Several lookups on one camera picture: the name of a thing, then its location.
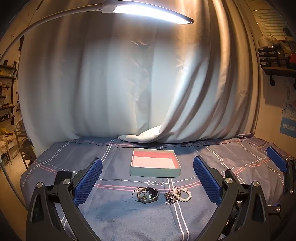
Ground blue plaid bed sheet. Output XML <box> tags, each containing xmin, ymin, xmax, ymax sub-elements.
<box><xmin>20</xmin><ymin>133</ymin><xmax>296</xmax><ymax>241</ymax></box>

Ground white paper notice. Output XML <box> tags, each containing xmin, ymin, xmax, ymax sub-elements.
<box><xmin>252</xmin><ymin>9</ymin><xmax>289</xmax><ymax>42</ymax></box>

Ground teal box with pink inside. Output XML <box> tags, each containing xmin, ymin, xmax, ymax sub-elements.
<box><xmin>130</xmin><ymin>148</ymin><xmax>181</xmax><ymax>178</ymax></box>

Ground blue wall poster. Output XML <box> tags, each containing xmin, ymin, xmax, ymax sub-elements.
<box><xmin>279</xmin><ymin>77</ymin><xmax>296</xmax><ymax>139</ymax></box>

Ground wristwatch with brown strap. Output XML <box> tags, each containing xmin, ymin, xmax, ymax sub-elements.
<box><xmin>139</xmin><ymin>187</ymin><xmax>159</xmax><ymax>204</ymax></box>

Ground white arched desk lamp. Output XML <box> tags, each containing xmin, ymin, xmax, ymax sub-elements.
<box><xmin>0</xmin><ymin>0</ymin><xmax>193</xmax><ymax>67</ymax></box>

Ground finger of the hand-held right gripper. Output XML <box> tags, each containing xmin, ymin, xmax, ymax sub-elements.
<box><xmin>266</xmin><ymin>146</ymin><xmax>296</xmax><ymax>177</ymax></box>

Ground metal frame rack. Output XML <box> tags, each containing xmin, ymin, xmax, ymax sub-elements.
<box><xmin>13</xmin><ymin>121</ymin><xmax>36</xmax><ymax>168</ymax></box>

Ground white backdrop curtain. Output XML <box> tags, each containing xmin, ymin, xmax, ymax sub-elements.
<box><xmin>17</xmin><ymin>0</ymin><xmax>259</xmax><ymax>143</ymax></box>

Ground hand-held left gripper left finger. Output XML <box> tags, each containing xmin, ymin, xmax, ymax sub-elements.
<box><xmin>25</xmin><ymin>158</ymin><xmax>103</xmax><ymax>241</ymax></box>

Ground white pearl bracelet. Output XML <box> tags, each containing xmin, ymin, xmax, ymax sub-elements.
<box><xmin>173</xmin><ymin>187</ymin><xmax>193</xmax><ymax>202</ymax></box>

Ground wall shelf with dark jars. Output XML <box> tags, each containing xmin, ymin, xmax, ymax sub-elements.
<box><xmin>257</xmin><ymin>28</ymin><xmax>296</xmax><ymax>87</ymax></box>

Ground wooden wall shelves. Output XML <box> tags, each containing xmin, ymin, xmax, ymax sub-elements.
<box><xmin>0</xmin><ymin>60</ymin><xmax>18</xmax><ymax>123</ymax></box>

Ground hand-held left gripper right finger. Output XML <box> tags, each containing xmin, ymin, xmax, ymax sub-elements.
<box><xmin>193</xmin><ymin>156</ymin><xmax>271</xmax><ymax>241</ymax></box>

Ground dark bead chain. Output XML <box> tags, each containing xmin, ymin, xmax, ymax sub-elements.
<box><xmin>164</xmin><ymin>191</ymin><xmax>177</xmax><ymax>204</ymax></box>

